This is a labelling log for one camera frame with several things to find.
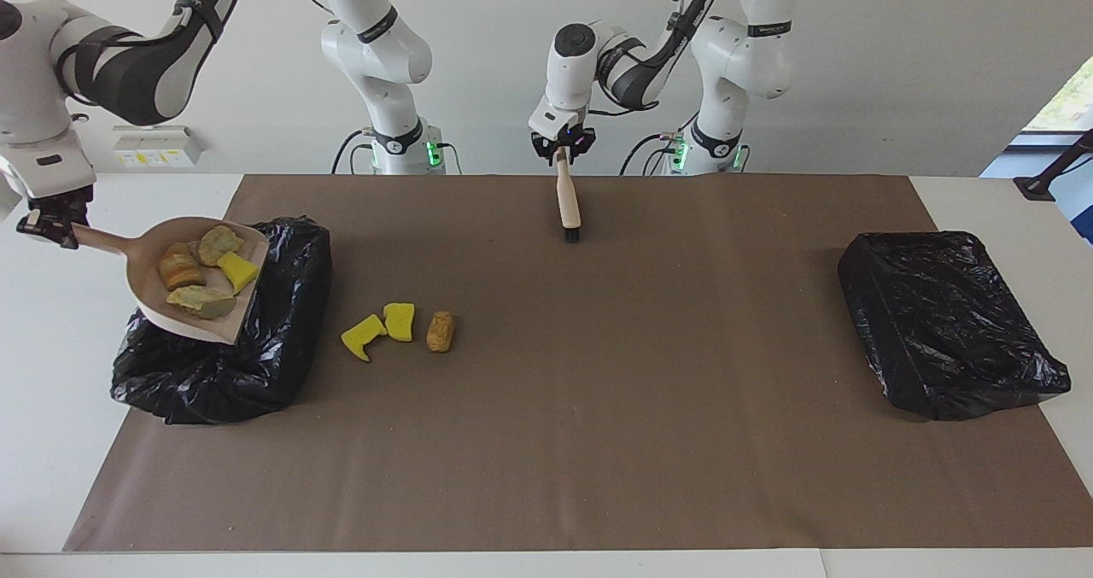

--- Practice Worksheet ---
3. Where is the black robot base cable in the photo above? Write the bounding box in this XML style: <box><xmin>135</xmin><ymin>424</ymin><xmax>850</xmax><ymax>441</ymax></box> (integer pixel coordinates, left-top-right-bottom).
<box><xmin>331</xmin><ymin>128</ymin><xmax>377</xmax><ymax>176</ymax></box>
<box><xmin>619</xmin><ymin>131</ymin><xmax>684</xmax><ymax>176</ymax></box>

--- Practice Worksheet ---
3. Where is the striped orange toy croissant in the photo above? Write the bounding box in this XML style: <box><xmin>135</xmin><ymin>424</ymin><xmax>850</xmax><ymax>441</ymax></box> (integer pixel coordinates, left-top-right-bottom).
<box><xmin>158</xmin><ymin>243</ymin><xmax>207</xmax><ymax>291</ymax></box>

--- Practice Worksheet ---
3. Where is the black bin with crumpled bag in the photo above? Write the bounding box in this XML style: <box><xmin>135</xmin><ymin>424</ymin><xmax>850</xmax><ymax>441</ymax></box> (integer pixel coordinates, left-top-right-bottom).
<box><xmin>111</xmin><ymin>216</ymin><xmax>333</xmax><ymax>426</ymax></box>

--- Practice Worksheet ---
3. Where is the beige handled black bristle brush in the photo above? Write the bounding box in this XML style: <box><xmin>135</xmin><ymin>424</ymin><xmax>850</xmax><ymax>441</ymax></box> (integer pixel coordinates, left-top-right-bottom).
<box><xmin>556</xmin><ymin>153</ymin><xmax>582</xmax><ymax>243</ymax></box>

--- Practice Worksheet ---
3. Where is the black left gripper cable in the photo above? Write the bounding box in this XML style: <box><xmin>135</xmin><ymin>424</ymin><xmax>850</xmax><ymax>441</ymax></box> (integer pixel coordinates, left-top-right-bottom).
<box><xmin>587</xmin><ymin>0</ymin><xmax>710</xmax><ymax>120</ymax></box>

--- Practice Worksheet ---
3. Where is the notched yellow sponge piece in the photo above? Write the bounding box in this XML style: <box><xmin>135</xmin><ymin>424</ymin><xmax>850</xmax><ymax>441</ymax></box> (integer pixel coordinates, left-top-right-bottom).
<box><xmin>341</xmin><ymin>314</ymin><xmax>388</xmax><ymax>363</ymax></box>

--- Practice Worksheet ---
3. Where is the white wall socket box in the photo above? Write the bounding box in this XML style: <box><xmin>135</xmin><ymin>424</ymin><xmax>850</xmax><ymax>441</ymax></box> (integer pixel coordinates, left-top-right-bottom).
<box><xmin>112</xmin><ymin>125</ymin><xmax>205</xmax><ymax>170</ymax></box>

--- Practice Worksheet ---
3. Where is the beige plastic dustpan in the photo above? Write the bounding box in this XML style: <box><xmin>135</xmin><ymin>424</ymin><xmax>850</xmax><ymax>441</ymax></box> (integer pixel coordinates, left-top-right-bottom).
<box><xmin>73</xmin><ymin>216</ymin><xmax>271</xmax><ymax>345</ymax></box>

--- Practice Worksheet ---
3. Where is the black bin with smooth bag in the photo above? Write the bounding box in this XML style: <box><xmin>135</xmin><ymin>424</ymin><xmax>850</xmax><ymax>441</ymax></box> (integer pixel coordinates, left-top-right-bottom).
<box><xmin>837</xmin><ymin>231</ymin><xmax>1072</xmax><ymax>423</ymax></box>

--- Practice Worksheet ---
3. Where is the brown cork nugget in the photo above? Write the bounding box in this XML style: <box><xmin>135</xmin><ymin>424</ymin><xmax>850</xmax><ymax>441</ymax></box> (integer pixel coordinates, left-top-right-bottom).
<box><xmin>426</xmin><ymin>310</ymin><xmax>456</xmax><ymax>353</ymax></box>

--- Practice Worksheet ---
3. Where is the pale green toy dumpling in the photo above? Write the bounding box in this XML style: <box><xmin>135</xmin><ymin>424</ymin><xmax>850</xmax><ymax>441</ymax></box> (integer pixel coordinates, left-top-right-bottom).
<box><xmin>167</xmin><ymin>286</ymin><xmax>237</xmax><ymax>321</ymax></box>
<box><xmin>198</xmin><ymin>225</ymin><xmax>246</xmax><ymax>267</ymax></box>

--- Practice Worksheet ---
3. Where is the window with dark frame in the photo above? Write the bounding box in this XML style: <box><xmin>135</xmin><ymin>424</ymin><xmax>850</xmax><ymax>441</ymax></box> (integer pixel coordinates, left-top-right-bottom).
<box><xmin>1021</xmin><ymin>55</ymin><xmax>1093</xmax><ymax>148</ymax></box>

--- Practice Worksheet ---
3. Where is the curved yellow sponge piece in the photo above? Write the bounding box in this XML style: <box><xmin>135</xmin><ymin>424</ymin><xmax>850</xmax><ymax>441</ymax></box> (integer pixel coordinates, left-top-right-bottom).
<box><xmin>217</xmin><ymin>252</ymin><xmax>260</xmax><ymax>295</ymax></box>

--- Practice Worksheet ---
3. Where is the brown paper table mat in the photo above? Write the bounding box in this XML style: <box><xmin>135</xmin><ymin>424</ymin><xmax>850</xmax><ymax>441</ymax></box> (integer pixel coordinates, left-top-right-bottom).
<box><xmin>64</xmin><ymin>174</ymin><xmax>1093</xmax><ymax>553</ymax></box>

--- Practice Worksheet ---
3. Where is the squarish yellow sponge piece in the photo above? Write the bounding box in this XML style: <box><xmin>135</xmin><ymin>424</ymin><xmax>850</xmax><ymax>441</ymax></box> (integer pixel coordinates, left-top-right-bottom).
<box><xmin>383</xmin><ymin>303</ymin><xmax>416</xmax><ymax>342</ymax></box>

